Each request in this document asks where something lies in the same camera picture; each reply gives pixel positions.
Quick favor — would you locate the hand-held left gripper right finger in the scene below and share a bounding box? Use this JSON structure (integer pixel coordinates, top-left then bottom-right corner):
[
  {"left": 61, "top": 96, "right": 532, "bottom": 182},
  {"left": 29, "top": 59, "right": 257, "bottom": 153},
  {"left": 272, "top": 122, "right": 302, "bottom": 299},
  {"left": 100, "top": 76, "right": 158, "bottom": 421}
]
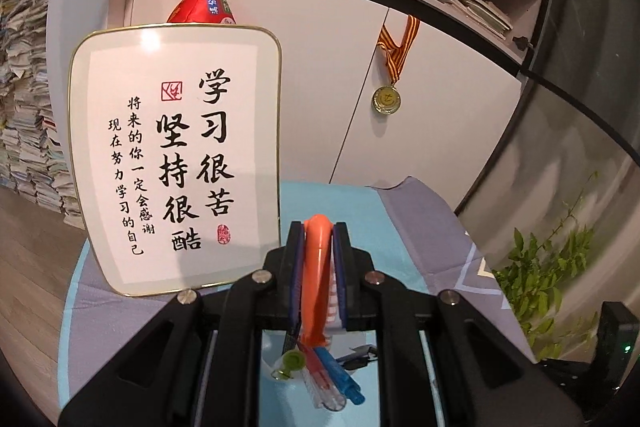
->
[{"left": 332, "top": 222, "right": 578, "bottom": 427}]

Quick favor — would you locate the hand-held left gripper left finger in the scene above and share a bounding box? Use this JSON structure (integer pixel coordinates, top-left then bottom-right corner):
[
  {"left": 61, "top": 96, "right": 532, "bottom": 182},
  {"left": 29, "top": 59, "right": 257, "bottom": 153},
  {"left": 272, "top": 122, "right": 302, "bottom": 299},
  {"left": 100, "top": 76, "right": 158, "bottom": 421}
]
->
[{"left": 57, "top": 221, "right": 307, "bottom": 427}]

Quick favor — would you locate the orange pen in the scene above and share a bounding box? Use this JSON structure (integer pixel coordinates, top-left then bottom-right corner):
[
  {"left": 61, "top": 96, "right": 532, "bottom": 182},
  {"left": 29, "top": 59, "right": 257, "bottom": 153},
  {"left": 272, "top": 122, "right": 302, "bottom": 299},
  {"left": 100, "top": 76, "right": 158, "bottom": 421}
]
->
[{"left": 298, "top": 214, "right": 333, "bottom": 348}]

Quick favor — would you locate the green capped pen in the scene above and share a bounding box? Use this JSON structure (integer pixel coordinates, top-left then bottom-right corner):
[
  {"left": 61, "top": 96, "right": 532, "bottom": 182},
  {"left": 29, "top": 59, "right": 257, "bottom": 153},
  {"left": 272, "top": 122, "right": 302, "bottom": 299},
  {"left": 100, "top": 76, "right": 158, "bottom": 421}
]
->
[{"left": 272, "top": 351, "right": 307, "bottom": 380}]

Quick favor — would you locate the red and clear pen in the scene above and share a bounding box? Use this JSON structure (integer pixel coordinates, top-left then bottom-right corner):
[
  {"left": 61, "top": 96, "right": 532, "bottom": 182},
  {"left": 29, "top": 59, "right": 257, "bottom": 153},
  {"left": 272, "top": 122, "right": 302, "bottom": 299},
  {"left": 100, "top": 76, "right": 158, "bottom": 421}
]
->
[{"left": 297, "top": 342, "right": 347, "bottom": 413}]

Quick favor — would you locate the blue pen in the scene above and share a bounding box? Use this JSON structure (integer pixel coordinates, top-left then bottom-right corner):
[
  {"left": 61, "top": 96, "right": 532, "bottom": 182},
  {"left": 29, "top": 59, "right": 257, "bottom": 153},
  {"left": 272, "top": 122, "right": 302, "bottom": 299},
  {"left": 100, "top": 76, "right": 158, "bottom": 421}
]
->
[{"left": 315, "top": 348, "right": 365, "bottom": 405}]

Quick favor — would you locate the blue and grey table mat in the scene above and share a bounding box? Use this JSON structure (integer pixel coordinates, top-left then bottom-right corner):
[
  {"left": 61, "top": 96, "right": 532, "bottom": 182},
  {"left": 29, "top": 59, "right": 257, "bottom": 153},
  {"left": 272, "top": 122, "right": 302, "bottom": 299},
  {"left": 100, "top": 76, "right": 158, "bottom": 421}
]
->
[{"left": 57, "top": 179, "right": 538, "bottom": 408}]

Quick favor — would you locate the small black clip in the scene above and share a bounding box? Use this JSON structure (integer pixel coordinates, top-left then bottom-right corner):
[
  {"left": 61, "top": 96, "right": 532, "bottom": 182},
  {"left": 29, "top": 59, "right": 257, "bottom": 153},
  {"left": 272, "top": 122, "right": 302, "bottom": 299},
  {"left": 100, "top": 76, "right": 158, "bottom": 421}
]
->
[{"left": 336, "top": 344, "right": 378, "bottom": 370}]

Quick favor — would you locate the green leafy plant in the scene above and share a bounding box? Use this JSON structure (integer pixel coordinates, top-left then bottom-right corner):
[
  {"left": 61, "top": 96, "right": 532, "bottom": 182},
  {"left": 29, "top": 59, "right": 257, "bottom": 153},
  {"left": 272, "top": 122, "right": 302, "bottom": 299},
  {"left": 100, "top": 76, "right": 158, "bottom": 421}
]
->
[{"left": 492, "top": 172, "right": 601, "bottom": 360}]

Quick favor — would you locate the white bookshelf cabinet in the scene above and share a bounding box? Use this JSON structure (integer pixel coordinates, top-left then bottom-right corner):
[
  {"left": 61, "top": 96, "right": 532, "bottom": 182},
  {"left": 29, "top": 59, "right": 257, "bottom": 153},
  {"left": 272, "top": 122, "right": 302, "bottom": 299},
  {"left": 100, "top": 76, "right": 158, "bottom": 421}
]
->
[{"left": 47, "top": 0, "right": 556, "bottom": 208}]

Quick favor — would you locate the gold medal with striped ribbon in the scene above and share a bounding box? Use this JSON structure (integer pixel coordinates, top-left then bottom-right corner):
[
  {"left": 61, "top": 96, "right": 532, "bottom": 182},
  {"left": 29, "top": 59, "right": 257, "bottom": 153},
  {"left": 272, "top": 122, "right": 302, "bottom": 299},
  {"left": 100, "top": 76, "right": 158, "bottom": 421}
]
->
[{"left": 372, "top": 14, "right": 421, "bottom": 114}]

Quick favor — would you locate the framed calligraphy sign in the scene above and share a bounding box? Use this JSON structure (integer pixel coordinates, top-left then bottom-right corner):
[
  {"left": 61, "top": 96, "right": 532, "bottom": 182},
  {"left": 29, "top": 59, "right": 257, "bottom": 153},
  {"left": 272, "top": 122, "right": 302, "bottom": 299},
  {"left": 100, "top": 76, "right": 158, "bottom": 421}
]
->
[{"left": 67, "top": 23, "right": 283, "bottom": 297}]

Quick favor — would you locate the pile of magazines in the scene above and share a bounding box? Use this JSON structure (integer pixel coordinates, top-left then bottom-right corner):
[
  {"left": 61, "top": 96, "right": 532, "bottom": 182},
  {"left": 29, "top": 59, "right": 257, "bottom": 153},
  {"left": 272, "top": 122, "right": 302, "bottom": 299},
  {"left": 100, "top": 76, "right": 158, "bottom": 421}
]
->
[{"left": 432, "top": 0, "right": 513, "bottom": 40}]

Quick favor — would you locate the tall stack of papers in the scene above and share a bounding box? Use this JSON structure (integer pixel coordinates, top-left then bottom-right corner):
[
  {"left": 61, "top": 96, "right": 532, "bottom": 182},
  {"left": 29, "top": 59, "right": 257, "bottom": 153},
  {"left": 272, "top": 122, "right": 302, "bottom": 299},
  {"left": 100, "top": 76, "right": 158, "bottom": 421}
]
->
[{"left": 0, "top": 0, "right": 86, "bottom": 230}]

